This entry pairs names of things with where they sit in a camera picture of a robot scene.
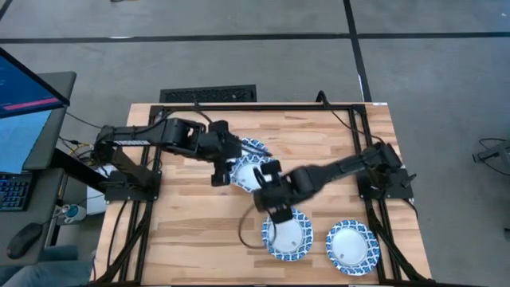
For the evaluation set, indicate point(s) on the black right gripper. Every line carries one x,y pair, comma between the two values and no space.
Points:
283,191

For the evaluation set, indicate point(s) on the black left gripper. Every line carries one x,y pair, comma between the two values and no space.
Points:
225,141

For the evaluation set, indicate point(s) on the blue patterned paper bowl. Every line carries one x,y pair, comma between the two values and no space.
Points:
293,239
352,249
247,175
255,142

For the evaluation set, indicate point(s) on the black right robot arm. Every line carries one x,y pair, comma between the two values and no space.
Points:
342,165

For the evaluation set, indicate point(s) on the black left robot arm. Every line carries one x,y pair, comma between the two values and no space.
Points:
159,133

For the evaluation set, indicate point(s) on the black clamp lever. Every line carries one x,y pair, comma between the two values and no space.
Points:
408,180

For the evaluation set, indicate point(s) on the black floor tape strip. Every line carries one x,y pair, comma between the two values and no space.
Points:
159,38
350,20

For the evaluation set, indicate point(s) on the white box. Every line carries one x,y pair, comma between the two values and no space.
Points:
95,201

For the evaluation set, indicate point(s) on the black desk support beam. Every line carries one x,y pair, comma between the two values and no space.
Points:
75,169

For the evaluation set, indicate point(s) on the white teal bottle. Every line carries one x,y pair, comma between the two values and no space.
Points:
73,212

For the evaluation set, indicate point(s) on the dark grey desk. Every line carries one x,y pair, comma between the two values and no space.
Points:
44,199

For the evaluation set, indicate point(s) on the dark blue computer monitor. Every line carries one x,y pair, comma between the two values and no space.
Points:
24,87

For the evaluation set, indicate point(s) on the backlit computer keyboard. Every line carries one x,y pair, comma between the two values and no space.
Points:
14,191

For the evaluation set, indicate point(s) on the black computer mouse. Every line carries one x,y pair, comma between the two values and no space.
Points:
24,241

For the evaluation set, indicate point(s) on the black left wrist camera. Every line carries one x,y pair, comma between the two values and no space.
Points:
221,175

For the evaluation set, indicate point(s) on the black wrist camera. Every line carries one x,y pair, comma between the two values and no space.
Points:
221,175
282,216

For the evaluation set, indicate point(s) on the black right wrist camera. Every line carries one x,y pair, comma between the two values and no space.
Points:
282,216

